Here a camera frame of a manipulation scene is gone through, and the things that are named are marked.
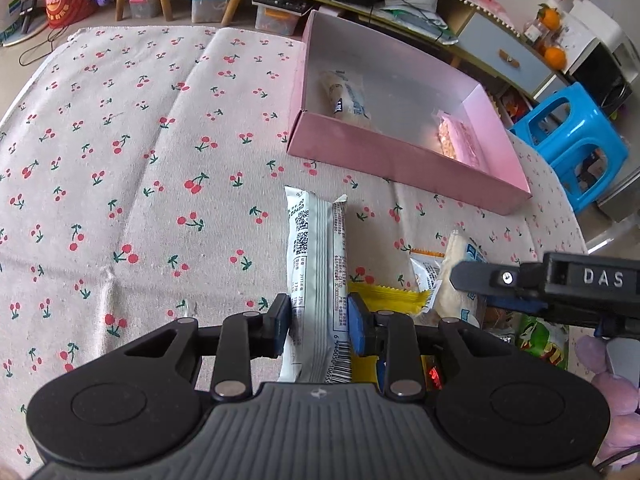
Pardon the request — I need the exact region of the pink snack packet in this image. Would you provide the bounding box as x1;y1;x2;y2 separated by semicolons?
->
436;112;488;166

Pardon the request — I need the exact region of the green snack packet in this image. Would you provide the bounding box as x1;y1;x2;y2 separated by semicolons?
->
515;312;571;371

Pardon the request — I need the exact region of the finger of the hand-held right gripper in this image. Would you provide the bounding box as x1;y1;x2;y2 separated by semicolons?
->
449;259;548;313

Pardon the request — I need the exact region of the white snack packet blue print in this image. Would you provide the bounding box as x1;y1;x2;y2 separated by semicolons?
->
432;230;493;328

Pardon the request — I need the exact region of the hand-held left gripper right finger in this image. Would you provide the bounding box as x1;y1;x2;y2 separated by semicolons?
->
347;294;516;403

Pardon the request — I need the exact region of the purple plush toy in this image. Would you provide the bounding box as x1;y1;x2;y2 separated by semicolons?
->
575;335;640;461

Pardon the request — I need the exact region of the pink cardboard box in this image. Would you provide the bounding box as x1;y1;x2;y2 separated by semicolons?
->
286;9;532;216

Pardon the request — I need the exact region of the grey cabinet drawer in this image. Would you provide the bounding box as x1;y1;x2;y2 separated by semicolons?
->
457;10;556;98

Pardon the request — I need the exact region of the clear brown cracker packet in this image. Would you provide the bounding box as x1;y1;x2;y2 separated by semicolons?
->
482;307;518;346

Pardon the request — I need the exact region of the wooden cabinet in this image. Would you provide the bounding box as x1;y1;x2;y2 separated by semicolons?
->
92;0;566;101

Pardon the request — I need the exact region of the blue plastic stool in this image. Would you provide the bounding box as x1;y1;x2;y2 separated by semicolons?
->
507;82;640;216

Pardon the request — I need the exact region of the blue lid storage box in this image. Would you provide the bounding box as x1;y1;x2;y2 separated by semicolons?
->
187;0;236;23

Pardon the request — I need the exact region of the cherry print tablecloth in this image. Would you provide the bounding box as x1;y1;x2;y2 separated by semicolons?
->
0;25;588;480

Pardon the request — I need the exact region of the white paper bag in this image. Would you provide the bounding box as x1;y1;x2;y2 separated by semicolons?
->
0;0;28;46

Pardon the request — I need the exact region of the white lid storage box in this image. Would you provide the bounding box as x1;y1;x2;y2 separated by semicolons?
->
252;0;313;36

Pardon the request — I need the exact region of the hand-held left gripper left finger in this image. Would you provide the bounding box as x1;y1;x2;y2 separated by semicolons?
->
122;294;292;403

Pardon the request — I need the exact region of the white snack packet orange edge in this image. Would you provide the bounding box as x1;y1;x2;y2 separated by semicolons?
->
409;246;446;293

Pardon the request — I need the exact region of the stack of papers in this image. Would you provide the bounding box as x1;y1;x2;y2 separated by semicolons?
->
385;0;458;43

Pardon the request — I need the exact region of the white appliance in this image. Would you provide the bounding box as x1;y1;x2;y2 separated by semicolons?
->
562;0;638;106

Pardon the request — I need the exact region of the yellow snack packet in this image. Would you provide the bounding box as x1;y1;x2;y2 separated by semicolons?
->
347;282;436;391

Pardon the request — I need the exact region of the long grey white snack packet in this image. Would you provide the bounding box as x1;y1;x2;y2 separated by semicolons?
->
278;185;357;386

